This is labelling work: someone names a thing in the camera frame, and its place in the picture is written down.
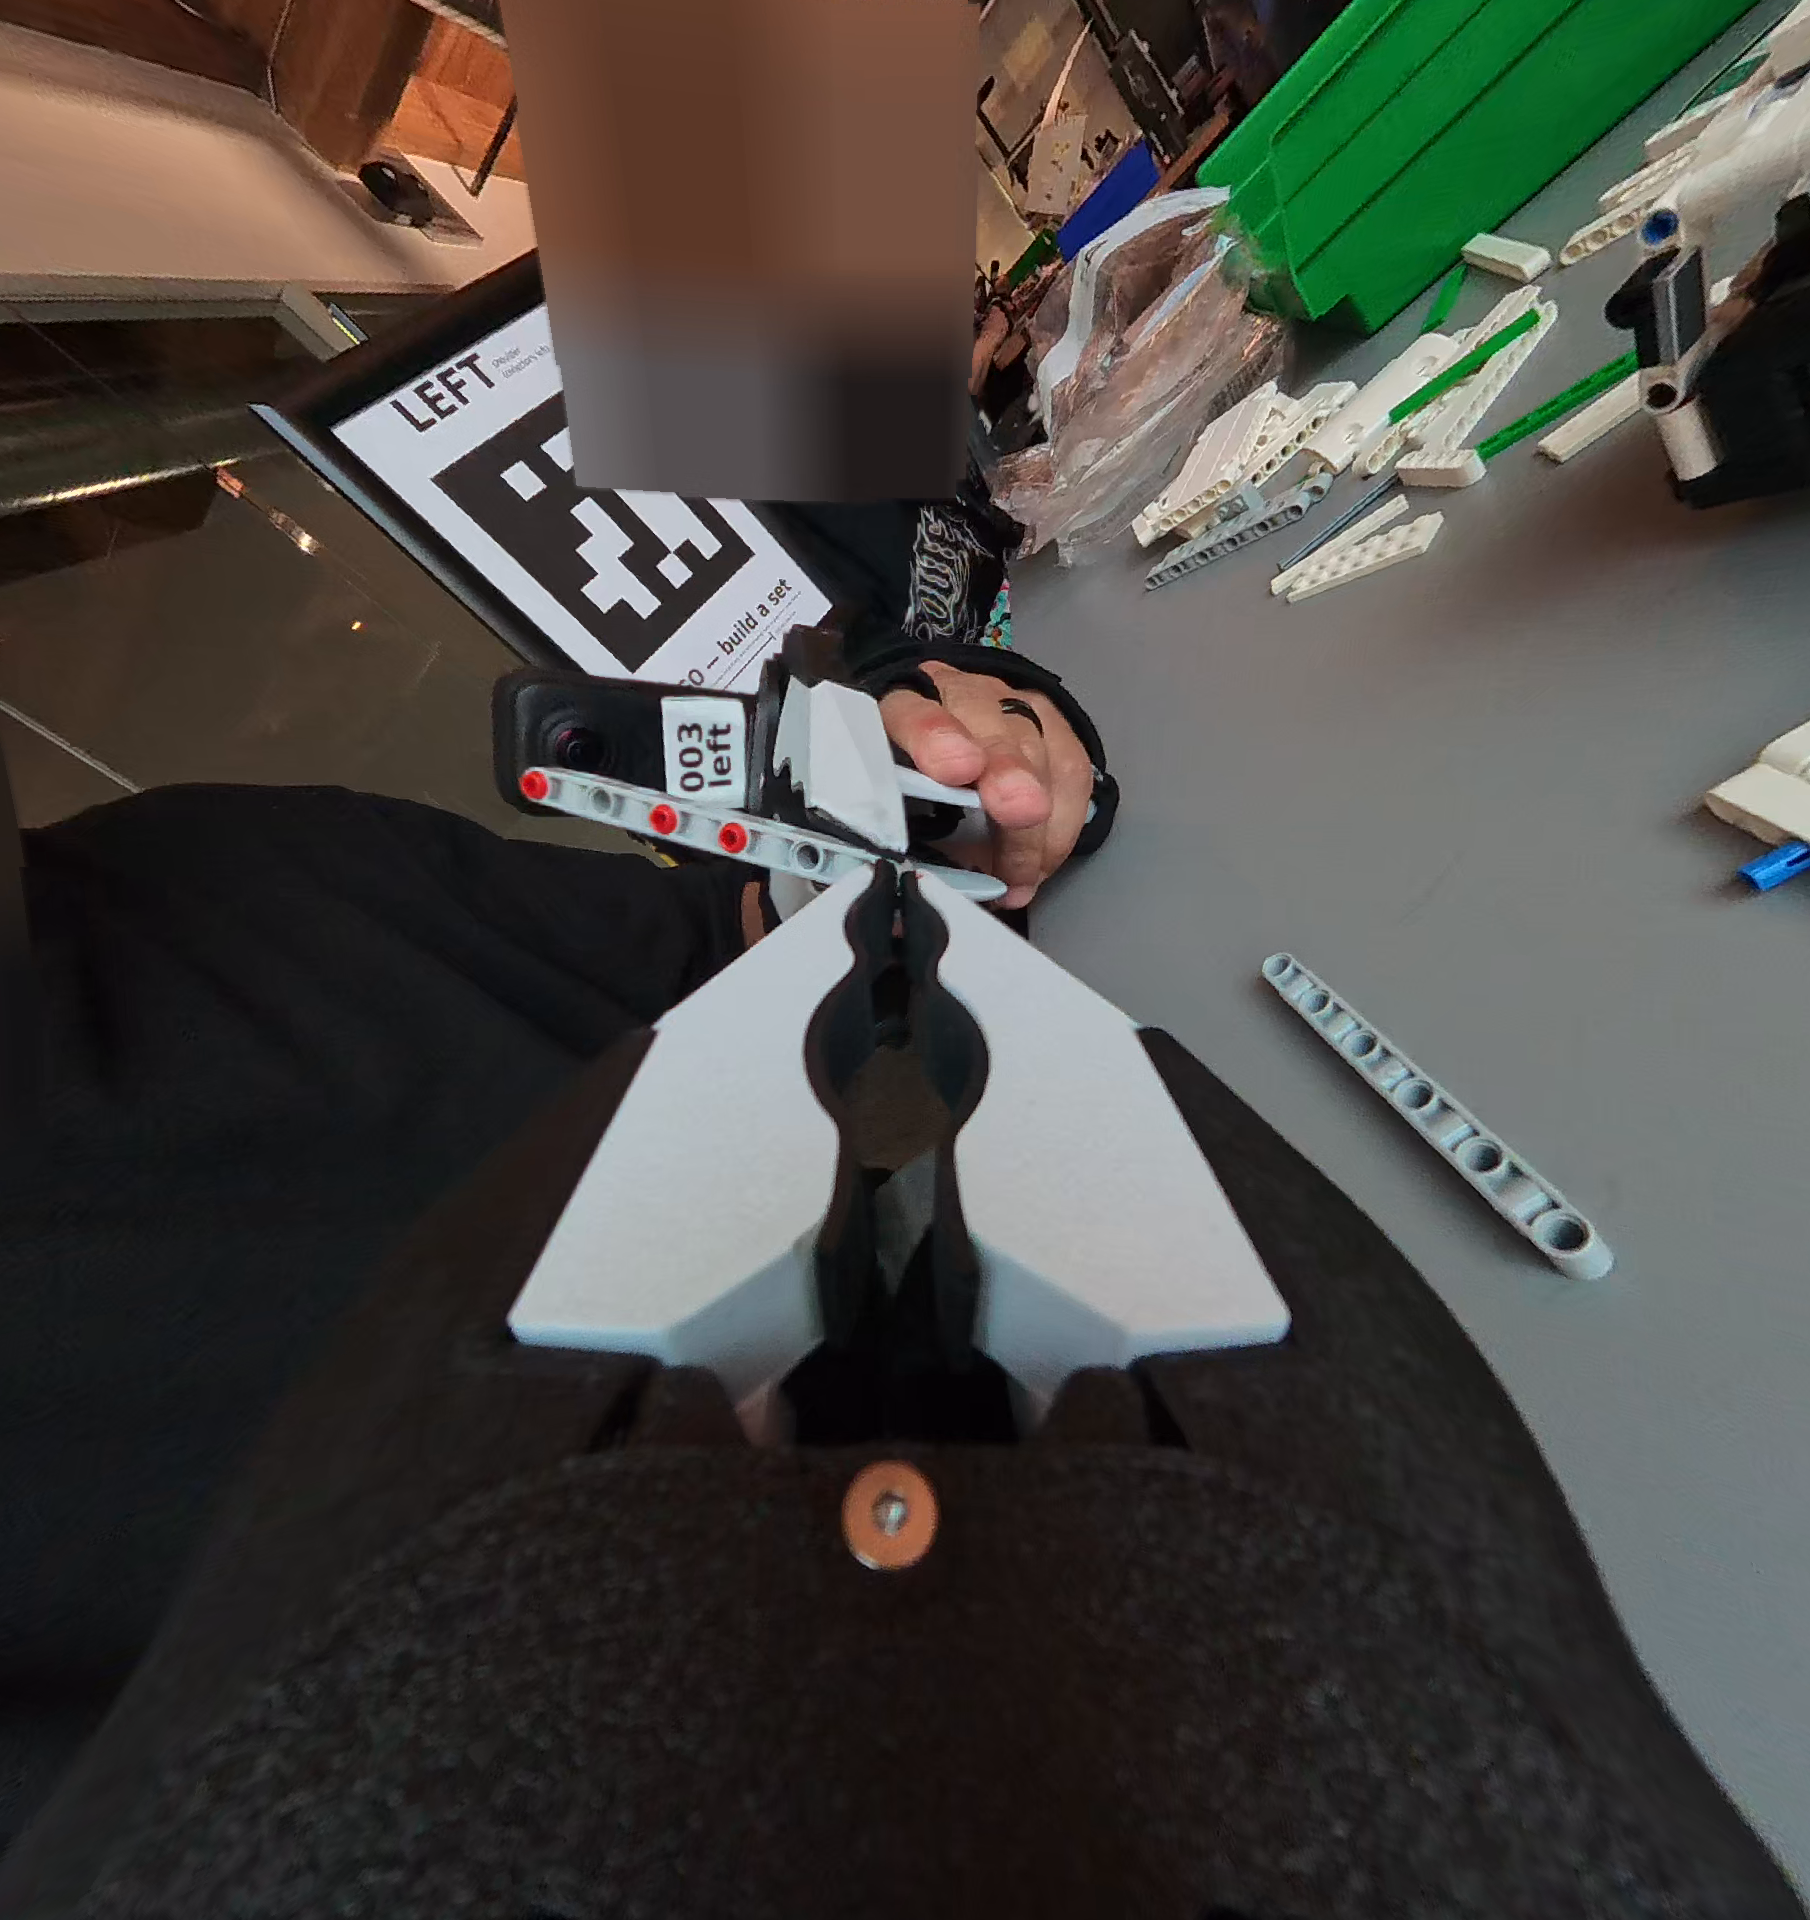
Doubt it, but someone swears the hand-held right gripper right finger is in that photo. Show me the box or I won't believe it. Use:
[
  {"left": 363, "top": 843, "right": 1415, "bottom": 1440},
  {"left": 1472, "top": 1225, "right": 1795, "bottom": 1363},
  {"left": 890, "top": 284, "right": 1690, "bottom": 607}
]
[{"left": 899, "top": 867, "right": 1292, "bottom": 1421}]

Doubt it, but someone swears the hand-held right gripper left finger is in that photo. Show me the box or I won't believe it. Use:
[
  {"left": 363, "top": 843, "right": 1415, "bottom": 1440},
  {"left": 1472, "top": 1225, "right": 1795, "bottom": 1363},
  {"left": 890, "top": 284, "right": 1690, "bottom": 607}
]
[{"left": 506, "top": 864, "right": 908, "bottom": 1421}]

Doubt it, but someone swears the grey lego beam with red pins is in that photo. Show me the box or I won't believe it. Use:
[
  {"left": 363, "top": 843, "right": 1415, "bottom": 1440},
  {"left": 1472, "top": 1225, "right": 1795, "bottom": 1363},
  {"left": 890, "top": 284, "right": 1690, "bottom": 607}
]
[{"left": 518, "top": 764, "right": 1012, "bottom": 907}]

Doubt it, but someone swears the plain grey lego beam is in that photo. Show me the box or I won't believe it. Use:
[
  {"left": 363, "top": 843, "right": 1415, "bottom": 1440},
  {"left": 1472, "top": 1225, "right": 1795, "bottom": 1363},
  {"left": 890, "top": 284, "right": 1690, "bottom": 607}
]
[{"left": 1262, "top": 950, "right": 1617, "bottom": 1282}]

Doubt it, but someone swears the pile of white lego pieces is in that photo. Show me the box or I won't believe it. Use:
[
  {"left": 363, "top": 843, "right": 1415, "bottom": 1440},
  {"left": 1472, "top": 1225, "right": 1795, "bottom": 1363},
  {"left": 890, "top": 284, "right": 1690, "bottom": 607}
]
[{"left": 1131, "top": 232, "right": 1642, "bottom": 607}]

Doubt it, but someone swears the white green lego truck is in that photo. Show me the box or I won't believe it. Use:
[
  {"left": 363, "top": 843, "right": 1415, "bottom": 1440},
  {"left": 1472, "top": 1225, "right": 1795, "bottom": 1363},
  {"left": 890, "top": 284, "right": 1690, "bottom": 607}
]
[{"left": 1602, "top": 0, "right": 1810, "bottom": 513}]

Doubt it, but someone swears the person's left hand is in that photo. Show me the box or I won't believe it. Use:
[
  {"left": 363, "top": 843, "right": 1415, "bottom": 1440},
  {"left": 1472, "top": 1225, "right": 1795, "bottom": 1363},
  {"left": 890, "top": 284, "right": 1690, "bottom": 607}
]
[{"left": 878, "top": 657, "right": 1113, "bottom": 910}]

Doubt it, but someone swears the clear plastic bag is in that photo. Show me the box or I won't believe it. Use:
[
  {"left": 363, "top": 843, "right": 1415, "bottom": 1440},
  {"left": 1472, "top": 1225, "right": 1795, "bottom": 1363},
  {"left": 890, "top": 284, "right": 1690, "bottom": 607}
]
[{"left": 987, "top": 186, "right": 1292, "bottom": 567}]

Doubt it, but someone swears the black device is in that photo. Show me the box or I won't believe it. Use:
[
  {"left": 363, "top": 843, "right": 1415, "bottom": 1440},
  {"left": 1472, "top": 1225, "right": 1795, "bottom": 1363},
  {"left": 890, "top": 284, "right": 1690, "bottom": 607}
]
[{"left": 353, "top": 151, "right": 482, "bottom": 246}]

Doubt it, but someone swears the blue box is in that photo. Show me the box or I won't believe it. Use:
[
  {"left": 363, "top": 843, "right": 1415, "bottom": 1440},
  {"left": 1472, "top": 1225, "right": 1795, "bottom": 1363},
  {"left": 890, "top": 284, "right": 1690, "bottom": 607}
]
[{"left": 1058, "top": 142, "right": 1166, "bottom": 260}]

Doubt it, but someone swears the green plastic tray stack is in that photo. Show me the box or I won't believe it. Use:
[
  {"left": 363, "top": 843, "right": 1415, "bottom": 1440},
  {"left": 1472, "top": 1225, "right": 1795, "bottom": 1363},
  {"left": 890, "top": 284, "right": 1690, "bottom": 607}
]
[{"left": 1197, "top": 0, "right": 1766, "bottom": 327}]

